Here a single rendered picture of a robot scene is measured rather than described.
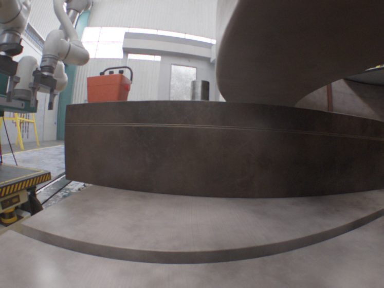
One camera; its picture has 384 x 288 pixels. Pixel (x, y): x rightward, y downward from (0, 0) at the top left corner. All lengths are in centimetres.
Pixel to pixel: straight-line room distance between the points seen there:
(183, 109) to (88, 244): 56
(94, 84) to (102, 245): 69
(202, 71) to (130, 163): 358
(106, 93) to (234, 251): 76
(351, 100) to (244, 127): 338
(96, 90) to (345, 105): 370
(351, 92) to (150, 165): 377
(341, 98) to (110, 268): 375
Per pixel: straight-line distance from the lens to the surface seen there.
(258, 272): 37
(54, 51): 98
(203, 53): 418
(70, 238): 47
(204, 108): 71
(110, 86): 85
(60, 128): 1504
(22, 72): 120
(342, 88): 384
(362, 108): 410
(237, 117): 71
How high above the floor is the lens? 55
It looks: 2 degrees down
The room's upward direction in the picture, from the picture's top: 2 degrees clockwise
